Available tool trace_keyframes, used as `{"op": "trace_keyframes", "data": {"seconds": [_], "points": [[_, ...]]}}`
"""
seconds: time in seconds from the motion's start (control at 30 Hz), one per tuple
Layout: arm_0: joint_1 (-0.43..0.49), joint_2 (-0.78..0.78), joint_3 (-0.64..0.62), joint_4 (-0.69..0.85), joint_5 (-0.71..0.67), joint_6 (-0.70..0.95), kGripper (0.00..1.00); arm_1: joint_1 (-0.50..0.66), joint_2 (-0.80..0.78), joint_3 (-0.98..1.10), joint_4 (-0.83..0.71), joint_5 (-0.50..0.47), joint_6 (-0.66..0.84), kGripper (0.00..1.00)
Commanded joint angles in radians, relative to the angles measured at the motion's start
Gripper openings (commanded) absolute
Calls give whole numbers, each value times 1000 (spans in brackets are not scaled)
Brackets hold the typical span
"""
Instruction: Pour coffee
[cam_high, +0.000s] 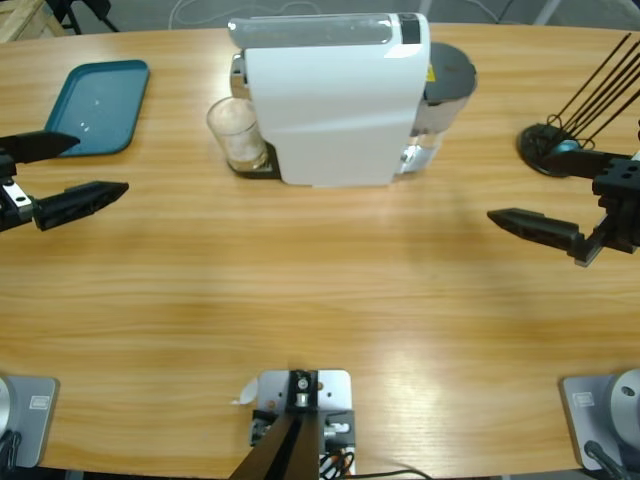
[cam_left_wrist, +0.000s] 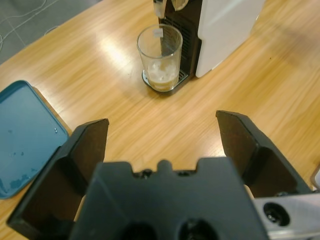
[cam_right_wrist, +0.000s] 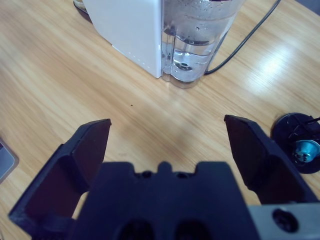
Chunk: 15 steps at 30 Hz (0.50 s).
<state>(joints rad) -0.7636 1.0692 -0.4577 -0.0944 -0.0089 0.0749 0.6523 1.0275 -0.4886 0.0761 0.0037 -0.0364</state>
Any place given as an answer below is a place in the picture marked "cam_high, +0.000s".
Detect dark camera post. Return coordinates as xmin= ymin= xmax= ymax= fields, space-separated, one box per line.
xmin=230 ymin=368 xmax=322 ymax=480

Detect white paper tag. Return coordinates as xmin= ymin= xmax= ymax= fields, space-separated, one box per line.
xmin=230 ymin=377 xmax=260 ymax=406

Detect black stand legs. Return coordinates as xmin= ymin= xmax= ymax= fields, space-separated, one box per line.
xmin=47 ymin=0 xmax=121 ymax=35

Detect white capsule coffee machine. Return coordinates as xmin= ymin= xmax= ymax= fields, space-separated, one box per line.
xmin=227 ymin=12 xmax=432 ymax=190

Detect black capsule stand with rods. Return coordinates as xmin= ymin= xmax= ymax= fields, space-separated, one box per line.
xmin=517 ymin=32 xmax=640 ymax=179

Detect black base cable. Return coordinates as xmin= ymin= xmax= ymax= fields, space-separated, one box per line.
xmin=0 ymin=430 xmax=24 ymax=470
xmin=583 ymin=439 xmax=630 ymax=480

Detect white floor cable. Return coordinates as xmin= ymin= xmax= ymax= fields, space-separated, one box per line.
xmin=168 ymin=0 xmax=324 ymax=27

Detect clear drinking glass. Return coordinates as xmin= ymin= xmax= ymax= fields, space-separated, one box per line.
xmin=206 ymin=96 xmax=269 ymax=174

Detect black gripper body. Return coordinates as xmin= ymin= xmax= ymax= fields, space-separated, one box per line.
xmin=592 ymin=152 xmax=640 ymax=255
xmin=0 ymin=153 xmax=40 ymax=234

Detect clear water tank dark lid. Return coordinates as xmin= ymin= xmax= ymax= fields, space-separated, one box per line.
xmin=399 ymin=42 xmax=479 ymax=175

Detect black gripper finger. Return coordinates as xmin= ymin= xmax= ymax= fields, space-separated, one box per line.
xmin=0 ymin=130 xmax=81 ymax=165
xmin=32 ymin=180 xmax=130 ymax=232
xmin=487 ymin=207 xmax=614 ymax=267
xmin=542 ymin=148 xmax=632 ymax=181

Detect metal drip tray grate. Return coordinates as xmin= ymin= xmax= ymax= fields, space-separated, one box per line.
xmin=227 ymin=142 xmax=282 ymax=180

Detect teal plastic tray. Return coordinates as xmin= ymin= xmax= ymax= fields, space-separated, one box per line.
xmin=42 ymin=59 xmax=151 ymax=157

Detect white mount block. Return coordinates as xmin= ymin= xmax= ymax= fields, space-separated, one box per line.
xmin=249 ymin=368 xmax=357 ymax=476

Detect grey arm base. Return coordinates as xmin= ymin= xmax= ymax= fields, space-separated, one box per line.
xmin=0 ymin=374 xmax=61 ymax=470
xmin=558 ymin=368 xmax=640 ymax=472

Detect orange black wire bundle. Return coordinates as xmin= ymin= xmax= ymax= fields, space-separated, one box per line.
xmin=318 ymin=446 xmax=357 ymax=479

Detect thin black cable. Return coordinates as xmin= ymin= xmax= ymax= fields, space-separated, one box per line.
xmin=352 ymin=467 xmax=436 ymax=480

